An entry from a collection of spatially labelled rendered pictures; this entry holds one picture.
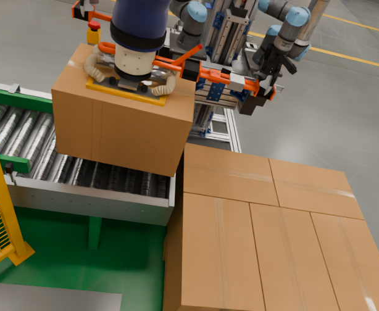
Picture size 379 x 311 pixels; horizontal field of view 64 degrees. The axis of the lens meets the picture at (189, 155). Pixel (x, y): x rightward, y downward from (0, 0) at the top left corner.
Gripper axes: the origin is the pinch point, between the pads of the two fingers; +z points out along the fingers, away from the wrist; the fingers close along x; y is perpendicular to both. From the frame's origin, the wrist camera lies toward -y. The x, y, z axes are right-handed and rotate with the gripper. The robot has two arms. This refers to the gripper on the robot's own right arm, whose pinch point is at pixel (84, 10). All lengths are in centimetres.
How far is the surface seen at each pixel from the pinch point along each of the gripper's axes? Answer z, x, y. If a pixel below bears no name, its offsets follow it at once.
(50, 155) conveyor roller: 65, -40, -6
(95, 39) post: 23.7, 17.8, 0.8
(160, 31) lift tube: -16, -32, 38
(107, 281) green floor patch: 119, -82, 39
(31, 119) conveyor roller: 65, -17, -25
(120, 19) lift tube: -17.7, -34.2, 23.2
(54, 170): 70, -45, -3
